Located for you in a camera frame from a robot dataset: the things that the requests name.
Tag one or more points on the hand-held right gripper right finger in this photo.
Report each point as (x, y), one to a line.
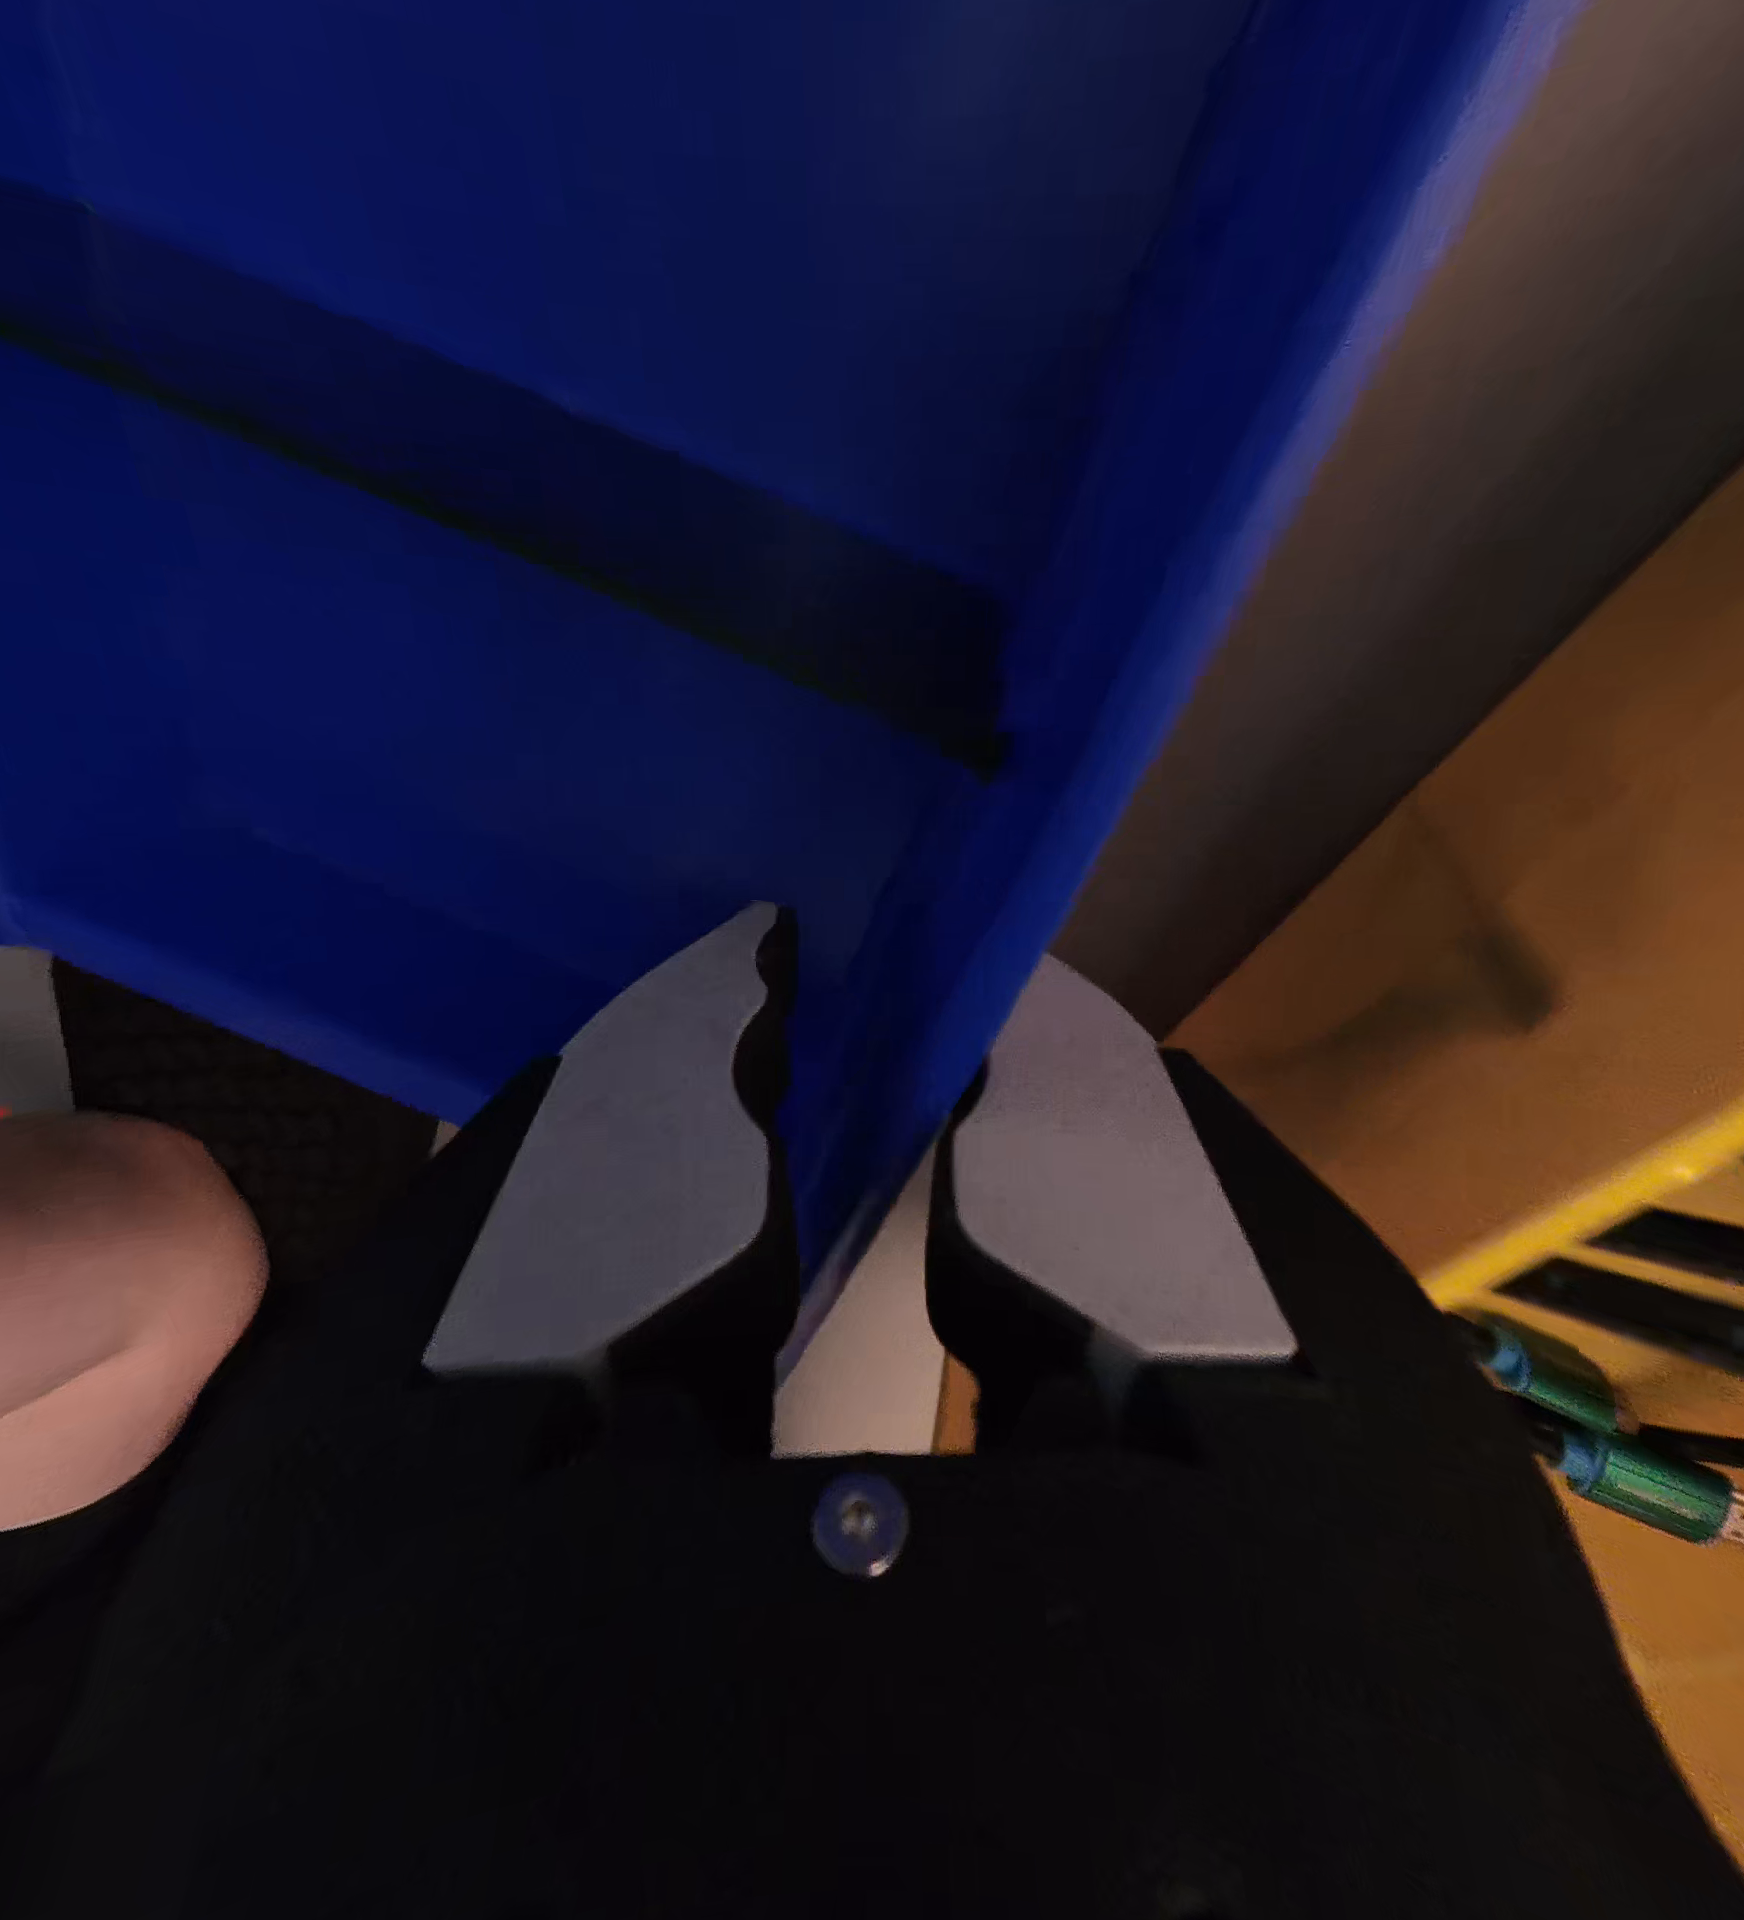
(1112, 1200)

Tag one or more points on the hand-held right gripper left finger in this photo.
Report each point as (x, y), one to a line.
(617, 1186)

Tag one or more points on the yellow plastic bin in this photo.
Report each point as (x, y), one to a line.
(1638, 901)

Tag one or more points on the blue plastic bin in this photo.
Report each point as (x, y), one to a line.
(514, 376)

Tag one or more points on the person's left forearm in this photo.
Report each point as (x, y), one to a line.
(46, 1320)

